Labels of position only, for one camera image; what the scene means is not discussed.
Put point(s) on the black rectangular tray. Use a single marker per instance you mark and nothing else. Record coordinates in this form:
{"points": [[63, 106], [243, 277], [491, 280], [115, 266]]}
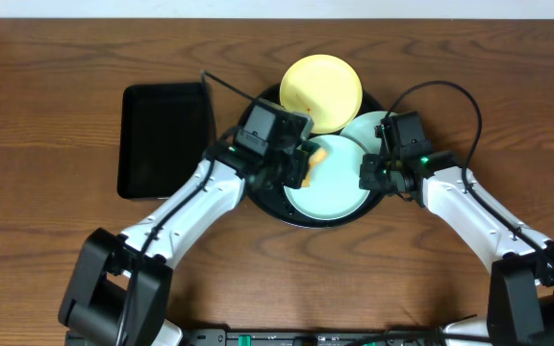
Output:
{"points": [[165, 129]]}

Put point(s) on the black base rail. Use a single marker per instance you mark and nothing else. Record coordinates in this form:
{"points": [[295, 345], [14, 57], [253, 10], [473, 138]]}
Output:
{"points": [[217, 337]]}

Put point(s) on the yellow plate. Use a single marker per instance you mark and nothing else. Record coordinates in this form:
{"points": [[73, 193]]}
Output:
{"points": [[324, 87]]}

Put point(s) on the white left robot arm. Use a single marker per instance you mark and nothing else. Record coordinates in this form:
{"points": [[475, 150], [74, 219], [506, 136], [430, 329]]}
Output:
{"points": [[119, 288]]}

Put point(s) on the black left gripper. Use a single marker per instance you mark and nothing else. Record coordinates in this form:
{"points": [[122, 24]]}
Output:
{"points": [[296, 166]]}

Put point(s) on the light green plate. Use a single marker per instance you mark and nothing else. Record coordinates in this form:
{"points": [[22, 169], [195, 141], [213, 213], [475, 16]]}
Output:
{"points": [[362, 131], [334, 190]]}

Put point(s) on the yellow sponge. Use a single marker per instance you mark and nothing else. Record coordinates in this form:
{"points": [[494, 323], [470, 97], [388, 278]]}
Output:
{"points": [[317, 157]]}

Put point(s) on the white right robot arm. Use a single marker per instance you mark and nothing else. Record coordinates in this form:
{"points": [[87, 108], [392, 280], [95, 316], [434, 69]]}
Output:
{"points": [[519, 259]]}

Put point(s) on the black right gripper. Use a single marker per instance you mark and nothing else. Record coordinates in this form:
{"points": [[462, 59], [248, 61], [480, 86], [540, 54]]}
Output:
{"points": [[370, 173]]}

